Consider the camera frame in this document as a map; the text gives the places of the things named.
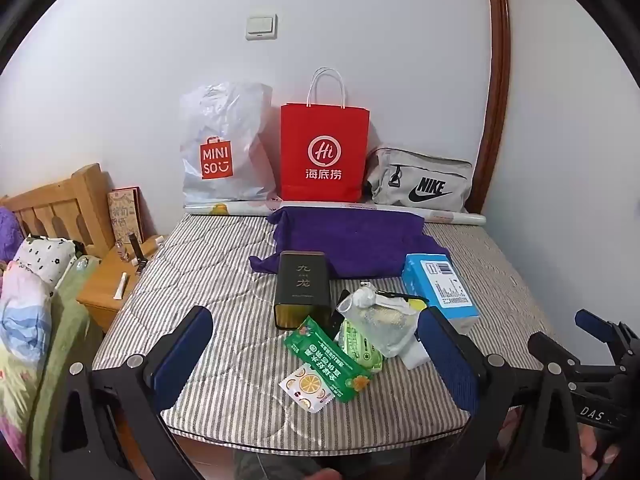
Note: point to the purple towel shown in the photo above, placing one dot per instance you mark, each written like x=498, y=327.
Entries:
x=350, y=240

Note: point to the wooden headboard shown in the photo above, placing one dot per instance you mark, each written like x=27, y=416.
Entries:
x=60, y=205

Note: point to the purple plush toy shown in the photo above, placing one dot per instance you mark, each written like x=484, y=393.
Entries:
x=7, y=232

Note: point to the white tube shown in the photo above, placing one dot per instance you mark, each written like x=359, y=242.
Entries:
x=121, y=285

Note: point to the white light switch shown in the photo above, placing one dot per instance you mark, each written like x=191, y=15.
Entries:
x=261, y=27

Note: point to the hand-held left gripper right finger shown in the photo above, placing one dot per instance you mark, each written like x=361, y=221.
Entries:
x=445, y=360

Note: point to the wooden bedside table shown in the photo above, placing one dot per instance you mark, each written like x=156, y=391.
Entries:
x=110, y=280

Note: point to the person's right hand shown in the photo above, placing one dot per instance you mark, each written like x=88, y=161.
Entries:
x=600, y=445

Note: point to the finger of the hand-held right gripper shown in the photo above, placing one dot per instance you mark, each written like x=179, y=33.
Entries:
x=597, y=325
x=550, y=347

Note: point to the green wet wipes pack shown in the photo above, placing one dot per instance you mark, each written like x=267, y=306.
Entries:
x=360, y=342

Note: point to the white dotted pillow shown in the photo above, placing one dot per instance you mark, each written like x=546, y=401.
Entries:
x=45, y=257

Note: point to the white plastic shopping bag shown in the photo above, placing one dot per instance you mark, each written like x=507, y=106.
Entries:
x=225, y=145

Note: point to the pastel printed quilt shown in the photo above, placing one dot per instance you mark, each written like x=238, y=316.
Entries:
x=20, y=320

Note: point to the white orange-print sachet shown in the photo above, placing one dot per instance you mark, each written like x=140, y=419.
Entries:
x=305, y=387

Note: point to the green blanket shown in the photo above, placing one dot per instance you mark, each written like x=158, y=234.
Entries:
x=60, y=360

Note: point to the dark bottle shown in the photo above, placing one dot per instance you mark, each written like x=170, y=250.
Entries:
x=134, y=247

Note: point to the brown wooden door frame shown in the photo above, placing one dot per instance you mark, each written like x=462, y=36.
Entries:
x=500, y=85

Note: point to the red paper bag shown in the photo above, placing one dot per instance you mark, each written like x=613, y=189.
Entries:
x=325, y=155

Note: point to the striped mattress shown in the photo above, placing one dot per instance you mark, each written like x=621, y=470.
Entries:
x=240, y=285

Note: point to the dark tea tin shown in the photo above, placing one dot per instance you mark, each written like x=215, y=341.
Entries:
x=302, y=285

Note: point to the patterned notebook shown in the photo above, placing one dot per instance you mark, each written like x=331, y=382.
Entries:
x=125, y=215

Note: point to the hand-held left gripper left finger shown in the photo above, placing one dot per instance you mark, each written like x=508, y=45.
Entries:
x=185, y=350

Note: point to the green snack packet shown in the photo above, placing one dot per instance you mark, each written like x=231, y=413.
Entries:
x=325, y=360

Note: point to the patterned paper roll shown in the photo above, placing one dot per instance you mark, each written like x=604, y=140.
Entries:
x=220, y=208

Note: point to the grey waist bag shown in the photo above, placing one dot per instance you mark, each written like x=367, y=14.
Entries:
x=420, y=180

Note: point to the blue tissue pack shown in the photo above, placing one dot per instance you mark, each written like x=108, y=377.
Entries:
x=440, y=285

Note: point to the white foam net sleeve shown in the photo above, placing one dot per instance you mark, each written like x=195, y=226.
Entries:
x=380, y=330

